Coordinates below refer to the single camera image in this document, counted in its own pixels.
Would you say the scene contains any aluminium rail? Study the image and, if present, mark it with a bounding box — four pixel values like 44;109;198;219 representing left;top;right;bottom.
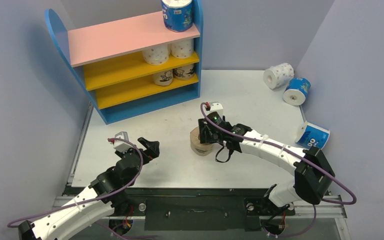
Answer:
52;196;348;220

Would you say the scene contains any brown cartoon paper roll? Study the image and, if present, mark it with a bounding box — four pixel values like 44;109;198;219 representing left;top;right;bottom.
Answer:
172;64;195;80

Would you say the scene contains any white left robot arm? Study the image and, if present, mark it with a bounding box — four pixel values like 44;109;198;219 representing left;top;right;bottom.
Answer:
17;132;160;240

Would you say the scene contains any white floral paper roll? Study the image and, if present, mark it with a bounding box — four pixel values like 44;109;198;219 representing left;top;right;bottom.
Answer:
263;63;295;90
141;44;171;66
170;38;194;59

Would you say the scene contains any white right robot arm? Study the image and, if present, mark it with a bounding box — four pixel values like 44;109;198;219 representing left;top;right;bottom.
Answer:
198;112;335;214

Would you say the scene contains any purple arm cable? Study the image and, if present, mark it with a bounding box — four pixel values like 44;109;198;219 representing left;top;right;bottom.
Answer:
200;102;358;239
7;138;155;240

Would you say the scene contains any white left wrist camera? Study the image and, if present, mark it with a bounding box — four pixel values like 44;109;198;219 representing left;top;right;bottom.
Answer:
107;131;132;153

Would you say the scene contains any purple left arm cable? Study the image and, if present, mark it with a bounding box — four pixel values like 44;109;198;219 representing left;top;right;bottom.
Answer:
7;138;155;240

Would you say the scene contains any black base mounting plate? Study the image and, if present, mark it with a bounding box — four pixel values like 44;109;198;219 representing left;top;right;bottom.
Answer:
108;188;295;235

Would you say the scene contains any blue pink yellow shelf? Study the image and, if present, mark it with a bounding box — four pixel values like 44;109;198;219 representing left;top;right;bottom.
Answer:
44;0;204;124

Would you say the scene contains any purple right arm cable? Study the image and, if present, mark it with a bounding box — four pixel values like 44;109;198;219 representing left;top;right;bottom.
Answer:
200;102;358;239

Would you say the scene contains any blue paper roll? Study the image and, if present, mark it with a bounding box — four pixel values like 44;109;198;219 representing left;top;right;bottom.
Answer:
282;77;311;106
161;0;193;32
295;121;331;149

